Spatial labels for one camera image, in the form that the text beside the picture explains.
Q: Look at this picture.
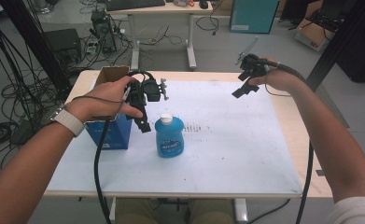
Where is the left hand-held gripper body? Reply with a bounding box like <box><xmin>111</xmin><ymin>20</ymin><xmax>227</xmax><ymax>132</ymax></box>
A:
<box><xmin>125</xmin><ymin>77</ymin><xmax>170</xmax><ymax>114</ymax></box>

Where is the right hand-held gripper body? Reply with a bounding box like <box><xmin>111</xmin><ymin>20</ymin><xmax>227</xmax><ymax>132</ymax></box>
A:
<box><xmin>235</xmin><ymin>36</ymin><xmax>270</xmax><ymax>78</ymax></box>

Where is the blue bottle with white cap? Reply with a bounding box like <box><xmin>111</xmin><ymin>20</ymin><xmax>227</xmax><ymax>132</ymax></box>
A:
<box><xmin>154</xmin><ymin>113</ymin><xmax>185</xmax><ymax>159</ymax></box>

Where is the blue cardboard box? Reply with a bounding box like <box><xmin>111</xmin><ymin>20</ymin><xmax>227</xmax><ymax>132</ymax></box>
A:
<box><xmin>84</xmin><ymin>64</ymin><xmax>133</xmax><ymax>151</ymax></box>

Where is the person's right hand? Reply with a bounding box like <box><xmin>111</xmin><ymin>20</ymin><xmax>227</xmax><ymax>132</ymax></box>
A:
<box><xmin>247</xmin><ymin>56</ymin><xmax>300</xmax><ymax>94</ymax></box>

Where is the person's left hand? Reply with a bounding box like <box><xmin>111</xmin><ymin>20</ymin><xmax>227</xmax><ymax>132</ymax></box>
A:
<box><xmin>63</xmin><ymin>75</ymin><xmax>145</xmax><ymax>124</ymax></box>

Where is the teal cabinet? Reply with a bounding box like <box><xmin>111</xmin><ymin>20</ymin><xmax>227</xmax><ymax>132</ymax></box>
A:
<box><xmin>229</xmin><ymin>0</ymin><xmax>280</xmax><ymax>35</ymax></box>

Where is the white table mat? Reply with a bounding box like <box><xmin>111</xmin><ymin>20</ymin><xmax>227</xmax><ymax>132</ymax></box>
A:
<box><xmin>46</xmin><ymin>79</ymin><xmax>303</xmax><ymax>198</ymax></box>

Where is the brown cardboard box red print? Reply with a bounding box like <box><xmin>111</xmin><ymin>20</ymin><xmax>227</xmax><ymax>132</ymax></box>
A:
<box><xmin>294</xmin><ymin>18</ymin><xmax>335</xmax><ymax>52</ymax></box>

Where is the white wristwatch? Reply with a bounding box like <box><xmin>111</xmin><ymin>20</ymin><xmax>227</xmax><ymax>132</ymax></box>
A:
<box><xmin>49</xmin><ymin>105</ymin><xmax>86</xmax><ymax>138</ymax></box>

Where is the white power strip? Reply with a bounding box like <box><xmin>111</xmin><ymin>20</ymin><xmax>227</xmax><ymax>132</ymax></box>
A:
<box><xmin>85</xmin><ymin>36</ymin><xmax>99</xmax><ymax>55</ymax></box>

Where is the black computer tower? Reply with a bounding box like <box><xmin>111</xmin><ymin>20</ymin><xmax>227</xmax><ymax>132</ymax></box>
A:
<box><xmin>91</xmin><ymin>10</ymin><xmax>118</xmax><ymax>54</ymax></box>

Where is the white desk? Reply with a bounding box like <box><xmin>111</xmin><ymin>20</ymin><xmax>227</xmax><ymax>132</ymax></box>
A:
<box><xmin>105</xmin><ymin>1</ymin><xmax>214</xmax><ymax>71</ymax></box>

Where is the black metal column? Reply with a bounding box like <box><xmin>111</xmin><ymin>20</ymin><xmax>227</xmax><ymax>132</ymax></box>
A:
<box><xmin>0</xmin><ymin>0</ymin><xmax>74</xmax><ymax>101</ymax></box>
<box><xmin>305</xmin><ymin>0</ymin><xmax>365</xmax><ymax>91</ymax></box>

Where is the black keyboard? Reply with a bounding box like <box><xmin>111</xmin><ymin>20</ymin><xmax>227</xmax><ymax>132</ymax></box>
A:
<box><xmin>105</xmin><ymin>0</ymin><xmax>166</xmax><ymax>12</ymax></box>

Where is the person's left leg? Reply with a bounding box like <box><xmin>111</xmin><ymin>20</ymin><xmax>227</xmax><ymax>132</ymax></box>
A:
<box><xmin>114</xmin><ymin>199</ymin><xmax>160</xmax><ymax>224</ymax></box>

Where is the person's leg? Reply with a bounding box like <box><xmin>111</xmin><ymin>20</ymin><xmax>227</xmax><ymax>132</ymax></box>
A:
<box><xmin>189</xmin><ymin>199</ymin><xmax>235</xmax><ymax>224</ymax></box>
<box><xmin>114</xmin><ymin>199</ymin><xmax>160</xmax><ymax>224</ymax></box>

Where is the black box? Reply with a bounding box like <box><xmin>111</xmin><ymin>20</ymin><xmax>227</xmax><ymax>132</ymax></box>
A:
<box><xmin>44</xmin><ymin>28</ymin><xmax>83</xmax><ymax>63</ymax></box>

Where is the black cabinet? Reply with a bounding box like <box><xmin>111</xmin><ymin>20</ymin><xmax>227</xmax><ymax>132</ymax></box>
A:
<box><xmin>335</xmin><ymin>12</ymin><xmax>365</xmax><ymax>83</ymax></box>

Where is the person's right leg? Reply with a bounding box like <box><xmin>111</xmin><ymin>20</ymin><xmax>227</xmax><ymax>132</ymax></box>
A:
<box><xmin>189</xmin><ymin>199</ymin><xmax>235</xmax><ymax>224</ymax></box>

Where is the dark grey floor pad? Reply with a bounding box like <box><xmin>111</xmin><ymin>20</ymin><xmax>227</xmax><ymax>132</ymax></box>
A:
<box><xmin>10</xmin><ymin>119</ymin><xmax>44</xmax><ymax>147</ymax></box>

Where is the white sleeve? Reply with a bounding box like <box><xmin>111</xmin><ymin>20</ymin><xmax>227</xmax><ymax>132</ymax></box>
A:
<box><xmin>326</xmin><ymin>196</ymin><xmax>365</xmax><ymax>224</ymax></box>

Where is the short black looped cable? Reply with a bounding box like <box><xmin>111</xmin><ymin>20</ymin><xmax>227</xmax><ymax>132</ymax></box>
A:
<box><xmin>127</xmin><ymin>69</ymin><xmax>156</xmax><ymax>84</ymax></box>

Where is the thin grey right wrist cord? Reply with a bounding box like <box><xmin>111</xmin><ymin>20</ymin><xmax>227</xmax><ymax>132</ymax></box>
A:
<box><xmin>263</xmin><ymin>83</ymin><xmax>293</xmax><ymax>98</ymax></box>

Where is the thin grey wrist cord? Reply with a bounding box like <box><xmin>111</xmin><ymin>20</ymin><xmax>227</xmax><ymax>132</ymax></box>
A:
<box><xmin>263</xmin><ymin>83</ymin><xmax>293</xmax><ymax>98</ymax></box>
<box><xmin>72</xmin><ymin>90</ymin><xmax>132</xmax><ymax>120</ymax></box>

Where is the thin grey left wrist cord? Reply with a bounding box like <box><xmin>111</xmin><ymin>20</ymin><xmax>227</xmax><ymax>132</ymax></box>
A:
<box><xmin>72</xmin><ymin>90</ymin><xmax>132</xmax><ymax>120</ymax></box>

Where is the black looped floor cable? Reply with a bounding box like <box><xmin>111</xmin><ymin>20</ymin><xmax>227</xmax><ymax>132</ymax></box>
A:
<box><xmin>195</xmin><ymin>15</ymin><xmax>220</xmax><ymax>35</ymax></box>

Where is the thick black left gripper cable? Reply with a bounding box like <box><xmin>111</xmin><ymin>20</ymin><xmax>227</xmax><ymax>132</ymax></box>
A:
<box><xmin>93</xmin><ymin>116</ymin><xmax>113</xmax><ymax>224</ymax></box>

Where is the thick black gripper cable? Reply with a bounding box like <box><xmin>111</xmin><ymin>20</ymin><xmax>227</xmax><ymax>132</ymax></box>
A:
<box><xmin>258</xmin><ymin>59</ymin><xmax>315</xmax><ymax>224</ymax></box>
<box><xmin>93</xmin><ymin>116</ymin><xmax>113</xmax><ymax>224</ymax></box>

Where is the thick black right gripper cable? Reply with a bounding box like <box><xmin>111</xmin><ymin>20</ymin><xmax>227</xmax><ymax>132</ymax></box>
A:
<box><xmin>258</xmin><ymin>59</ymin><xmax>315</xmax><ymax>224</ymax></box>

